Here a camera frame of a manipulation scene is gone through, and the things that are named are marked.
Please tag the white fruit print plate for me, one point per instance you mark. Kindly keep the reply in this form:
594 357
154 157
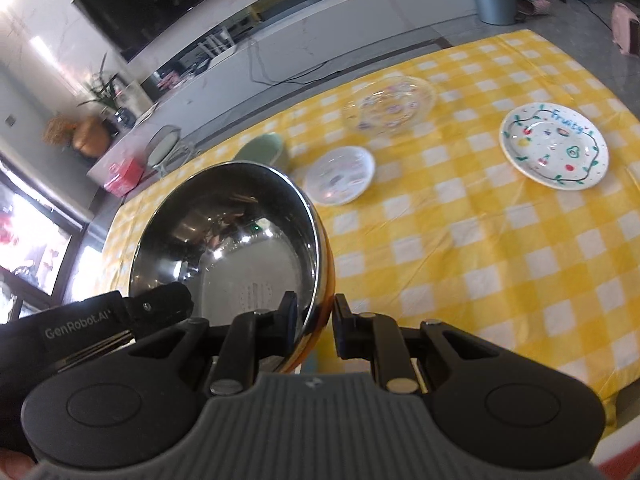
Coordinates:
550 152

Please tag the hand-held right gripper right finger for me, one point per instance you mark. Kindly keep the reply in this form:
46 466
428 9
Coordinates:
342 332

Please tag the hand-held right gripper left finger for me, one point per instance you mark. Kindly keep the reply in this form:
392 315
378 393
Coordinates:
287 322

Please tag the clear glass plate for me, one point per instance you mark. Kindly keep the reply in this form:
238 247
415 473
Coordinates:
392 105

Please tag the round standing mirror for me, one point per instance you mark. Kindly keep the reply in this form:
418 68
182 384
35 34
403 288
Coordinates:
162 145

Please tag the white television cabinet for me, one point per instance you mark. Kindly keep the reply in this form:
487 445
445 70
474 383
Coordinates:
350 25

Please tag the glass door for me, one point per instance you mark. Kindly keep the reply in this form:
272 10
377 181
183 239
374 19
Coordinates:
35 240

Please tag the orange vase with dried flowers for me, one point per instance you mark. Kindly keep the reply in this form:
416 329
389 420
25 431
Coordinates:
87 137

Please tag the person's left hand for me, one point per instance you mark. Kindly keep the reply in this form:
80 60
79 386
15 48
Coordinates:
14 466

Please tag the small white printed plate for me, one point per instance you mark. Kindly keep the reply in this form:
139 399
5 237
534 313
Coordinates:
340 175

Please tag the black television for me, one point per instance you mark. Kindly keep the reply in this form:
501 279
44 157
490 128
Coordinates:
165 0

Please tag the stainless steel bowl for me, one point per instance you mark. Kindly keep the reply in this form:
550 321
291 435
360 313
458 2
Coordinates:
225 240

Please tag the potted green plant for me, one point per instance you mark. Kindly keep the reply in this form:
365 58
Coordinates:
112 97

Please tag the red box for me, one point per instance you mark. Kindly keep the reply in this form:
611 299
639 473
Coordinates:
122 175

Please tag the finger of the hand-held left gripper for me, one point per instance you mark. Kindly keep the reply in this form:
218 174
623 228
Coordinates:
160 307

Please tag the yellow checked tablecloth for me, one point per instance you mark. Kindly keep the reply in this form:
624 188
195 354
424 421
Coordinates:
450 260

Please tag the green bowl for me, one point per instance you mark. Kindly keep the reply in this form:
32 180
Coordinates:
260 150

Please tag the pink plastic object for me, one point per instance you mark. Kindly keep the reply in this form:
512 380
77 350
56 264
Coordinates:
626 27

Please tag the pink checked cloth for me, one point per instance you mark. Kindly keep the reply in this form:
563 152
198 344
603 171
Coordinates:
532 4

